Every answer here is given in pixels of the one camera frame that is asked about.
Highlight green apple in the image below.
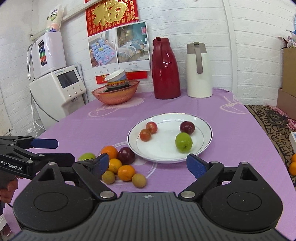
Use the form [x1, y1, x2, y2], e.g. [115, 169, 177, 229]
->
[78, 153, 96, 161]
[175, 132, 193, 153]

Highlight brown kiwi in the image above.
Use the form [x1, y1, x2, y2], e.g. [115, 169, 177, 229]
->
[132, 173, 147, 188]
[102, 170, 116, 185]

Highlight person's left hand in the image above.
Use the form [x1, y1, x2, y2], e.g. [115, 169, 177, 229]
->
[0, 177, 18, 204]

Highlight yellow-orange small citrus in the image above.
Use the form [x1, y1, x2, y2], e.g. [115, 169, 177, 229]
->
[108, 158, 122, 174]

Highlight back large orange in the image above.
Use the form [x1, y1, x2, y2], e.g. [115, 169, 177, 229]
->
[100, 146, 118, 159]

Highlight small orange citrus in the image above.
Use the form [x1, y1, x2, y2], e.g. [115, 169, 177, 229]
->
[117, 165, 136, 182]

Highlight dark plum near plate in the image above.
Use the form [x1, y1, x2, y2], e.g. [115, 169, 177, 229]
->
[117, 147, 135, 165]

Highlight white ceramic plate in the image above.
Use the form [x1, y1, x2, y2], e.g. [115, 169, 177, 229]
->
[127, 113, 213, 164]

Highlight white water dispenser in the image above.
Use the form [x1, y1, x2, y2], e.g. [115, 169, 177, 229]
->
[29, 66, 88, 130]

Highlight orange glass bowl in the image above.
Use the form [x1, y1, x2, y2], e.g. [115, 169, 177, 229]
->
[91, 80, 140, 105]

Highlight patterned brown cloth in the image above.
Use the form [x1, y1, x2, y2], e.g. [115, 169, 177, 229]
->
[245, 105, 295, 169]

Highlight stacked patterned bowls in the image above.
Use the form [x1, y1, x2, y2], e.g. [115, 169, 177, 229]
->
[105, 69, 130, 92]

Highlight white thermos jug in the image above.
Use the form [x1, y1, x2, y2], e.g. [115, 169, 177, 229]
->
[186, 42, 213, 98]

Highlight flat cardboard box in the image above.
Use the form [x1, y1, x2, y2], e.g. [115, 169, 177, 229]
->
[276, 88, 296, 118]

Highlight red thermos jug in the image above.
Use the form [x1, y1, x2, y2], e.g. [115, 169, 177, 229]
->
[152, 37, 181, 99]

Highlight bedding calendar poster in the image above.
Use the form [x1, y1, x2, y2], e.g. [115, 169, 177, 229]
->
[88, 22, 151, 76]

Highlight large cardboard box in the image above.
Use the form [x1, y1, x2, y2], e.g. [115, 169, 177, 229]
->
[282, 48, 296, 97]

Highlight white wall-mounted purifier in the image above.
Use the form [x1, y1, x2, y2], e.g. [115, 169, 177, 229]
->
[31, 32, 67, 79]

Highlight red fu wall poster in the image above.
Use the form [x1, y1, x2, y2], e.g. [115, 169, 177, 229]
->
[85, 0, 139, 37]

